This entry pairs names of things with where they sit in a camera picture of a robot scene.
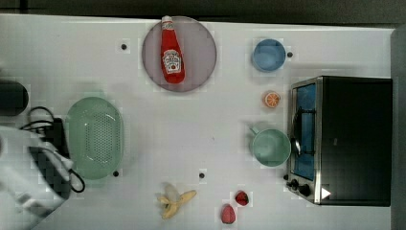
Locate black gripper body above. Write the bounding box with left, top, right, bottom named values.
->
left=30, top=118, right=72, bottom=199

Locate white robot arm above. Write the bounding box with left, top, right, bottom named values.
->
left=0, top=126, right=73, bottom=230

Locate black toaster oven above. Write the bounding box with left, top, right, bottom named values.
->
left=283, top=76, right=393, bottom=207

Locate pink strawberry toy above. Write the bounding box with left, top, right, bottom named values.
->
left=221, top=204, right=237, bottom=224

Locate red ketchup bottle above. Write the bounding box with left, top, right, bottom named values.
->
left=161, top=15, right=186, bottom=84

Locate red strawberry toy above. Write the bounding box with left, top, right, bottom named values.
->
left=235, top=191, right=249, bottom=206

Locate grey round plate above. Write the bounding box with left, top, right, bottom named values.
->
left=142, top=16, right=216, bottom=92

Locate black cylindrical container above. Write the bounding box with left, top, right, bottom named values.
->
left=0, top=80, right=29, bottom=116

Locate blue bowl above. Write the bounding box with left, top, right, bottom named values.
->
left=252, top=39, right=286, bottom=72

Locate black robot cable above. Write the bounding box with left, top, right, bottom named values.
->
left=19, top=105, right=86, bottom=194

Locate green oval strainer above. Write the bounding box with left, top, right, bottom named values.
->
left=66, top=97, right=124, bottom=179

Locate orange slice toy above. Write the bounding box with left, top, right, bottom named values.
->
left=262, top=91, right=281, bottom=108

